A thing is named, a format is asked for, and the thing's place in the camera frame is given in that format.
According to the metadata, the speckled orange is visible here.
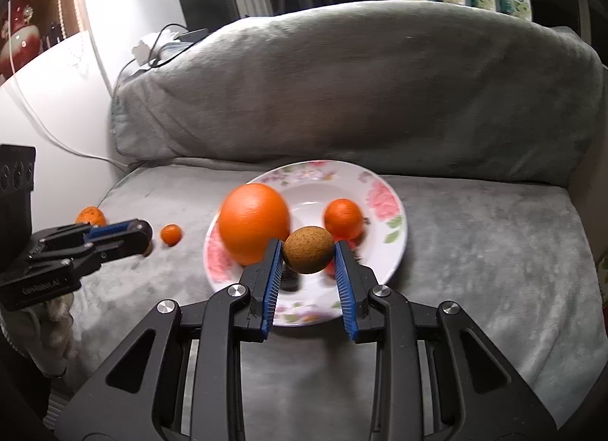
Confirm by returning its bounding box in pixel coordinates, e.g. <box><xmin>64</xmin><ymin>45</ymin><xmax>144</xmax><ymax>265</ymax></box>
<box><xmin>75</xmin><ymin>206</ymin><xmax>107</xmax><ymax>227</ymax></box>

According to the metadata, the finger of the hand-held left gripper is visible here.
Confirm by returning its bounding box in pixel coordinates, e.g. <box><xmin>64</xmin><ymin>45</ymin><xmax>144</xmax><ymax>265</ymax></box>
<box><xmin>29</xmin><ymin>219</ymin><xmax>153</xmax><ymax>252</ymax></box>
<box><xmin>26</xmin><ymin>231</ymin><xmax>154</xmax><ymax>278</ymax></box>

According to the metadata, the tangerine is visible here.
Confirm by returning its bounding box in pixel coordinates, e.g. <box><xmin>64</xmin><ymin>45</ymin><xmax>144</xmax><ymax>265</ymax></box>
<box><xmin>324</xmin><ymin>198</ymin><xmax>364</xmax><ymax>240</ymax></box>

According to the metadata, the floral white plate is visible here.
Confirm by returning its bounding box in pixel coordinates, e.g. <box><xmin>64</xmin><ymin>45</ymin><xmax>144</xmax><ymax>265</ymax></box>
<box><xmin>203</xmin><ymin>160</ymin><xmax>409</xmax><ymax>328</ymax></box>

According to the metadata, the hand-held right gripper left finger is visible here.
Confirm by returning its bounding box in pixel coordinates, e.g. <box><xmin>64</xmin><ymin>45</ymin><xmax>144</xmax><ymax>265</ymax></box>
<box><xmin>52</xmin><ymin>238</ymin><xmax>286</xmax><ymax>441</ymax></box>

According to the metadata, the grey fleece cushion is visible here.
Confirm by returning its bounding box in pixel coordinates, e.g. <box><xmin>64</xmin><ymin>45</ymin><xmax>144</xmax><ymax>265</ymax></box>
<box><xmin>110</xmin><ymin>0</ymin><xmax>604</xmax><ymax>188</ymax></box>

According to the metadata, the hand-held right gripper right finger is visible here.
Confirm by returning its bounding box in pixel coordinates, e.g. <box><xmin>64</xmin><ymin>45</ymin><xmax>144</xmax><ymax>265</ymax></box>
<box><xmin>334</xmin><ymin>240</ymin><xmax>559</xmax><ymax>441</ymax></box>

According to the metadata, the person's left hand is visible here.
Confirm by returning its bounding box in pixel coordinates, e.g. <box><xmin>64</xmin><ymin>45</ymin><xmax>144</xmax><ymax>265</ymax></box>
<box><xmin>0</xmin><ymin>294</ymin><xmax>79</xmax><ymax>380</ymax></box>

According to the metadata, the white cable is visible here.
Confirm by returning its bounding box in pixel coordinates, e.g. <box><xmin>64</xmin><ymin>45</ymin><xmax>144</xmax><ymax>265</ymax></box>
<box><xmin>7</xmin><ymin>73</ymin><xmax>131</xmax><ymax>167</ymax></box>

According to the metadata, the red ornament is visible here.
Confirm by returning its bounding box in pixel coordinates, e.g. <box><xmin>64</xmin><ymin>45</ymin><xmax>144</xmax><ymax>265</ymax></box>
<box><xmin>0</xmin><ymin>0</ymin><xmax>43</xmax><ymax>83</ymax></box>

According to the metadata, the white power strip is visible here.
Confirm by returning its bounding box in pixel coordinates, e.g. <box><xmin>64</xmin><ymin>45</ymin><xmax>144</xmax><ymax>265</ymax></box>
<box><xmin>130</xmin><ymin>30</ymin><xmax>165</xmax><ymax>66</ymax></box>

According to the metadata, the red cherry tomato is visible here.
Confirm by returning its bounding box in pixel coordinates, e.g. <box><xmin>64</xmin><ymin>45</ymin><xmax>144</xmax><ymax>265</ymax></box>
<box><xmin>325</xmin><ymin>232</ymin><xmax>366</xmax><ymax>277</ymax></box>

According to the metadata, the white side panel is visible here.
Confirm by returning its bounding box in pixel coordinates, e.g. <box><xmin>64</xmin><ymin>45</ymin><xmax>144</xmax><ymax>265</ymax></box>
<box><xmin>0</xmin><ymin>30</ymin><xmax>129</xmax><ymax>233</ymax></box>

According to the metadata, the large smooth orange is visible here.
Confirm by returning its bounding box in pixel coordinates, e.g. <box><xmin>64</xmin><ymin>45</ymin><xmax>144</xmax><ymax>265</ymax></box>
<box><xmin>218</xmin><ymin>183</ymin><xmax>291</xmax><ymax>266</ymax></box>

